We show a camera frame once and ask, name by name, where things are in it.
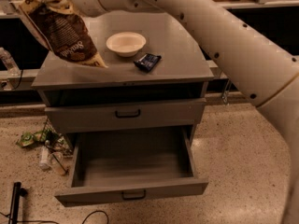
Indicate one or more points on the brown chip bag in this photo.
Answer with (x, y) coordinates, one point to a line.
(59, 28)

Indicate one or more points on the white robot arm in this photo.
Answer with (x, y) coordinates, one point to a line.
(266, 74)

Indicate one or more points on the grey drawer cabinet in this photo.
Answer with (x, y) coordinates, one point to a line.
(181, 74)

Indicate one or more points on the open grey lower drawer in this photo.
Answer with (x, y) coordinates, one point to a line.
(130, 165)

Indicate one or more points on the closed grey upper drawer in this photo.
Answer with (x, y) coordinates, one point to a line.
(111, 117)

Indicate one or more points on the dark blue snack packet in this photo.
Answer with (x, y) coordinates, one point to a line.
(147, 62)

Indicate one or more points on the clear plastic bottle on floor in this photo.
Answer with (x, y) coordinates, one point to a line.
(43, 163)

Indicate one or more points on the clear bottle at left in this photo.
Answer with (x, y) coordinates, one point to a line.
(12, 68)

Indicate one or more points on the grey horizontal rail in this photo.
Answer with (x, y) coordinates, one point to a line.
(28, 75)

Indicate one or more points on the black stand post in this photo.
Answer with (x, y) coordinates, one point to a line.
(18, 192)

